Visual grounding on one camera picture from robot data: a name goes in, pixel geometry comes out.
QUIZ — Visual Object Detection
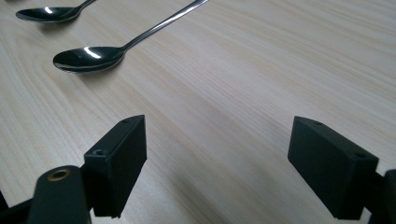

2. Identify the steel spoon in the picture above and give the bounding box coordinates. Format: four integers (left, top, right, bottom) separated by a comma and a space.
52, 0, 210, 75
15, 0, 98, 24

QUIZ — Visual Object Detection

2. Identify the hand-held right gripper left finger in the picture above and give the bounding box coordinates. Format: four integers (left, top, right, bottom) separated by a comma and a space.
83, 114, 148, 219

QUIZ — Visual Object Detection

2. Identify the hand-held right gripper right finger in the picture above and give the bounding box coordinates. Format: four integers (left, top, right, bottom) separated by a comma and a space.
287, 116, 380, 221

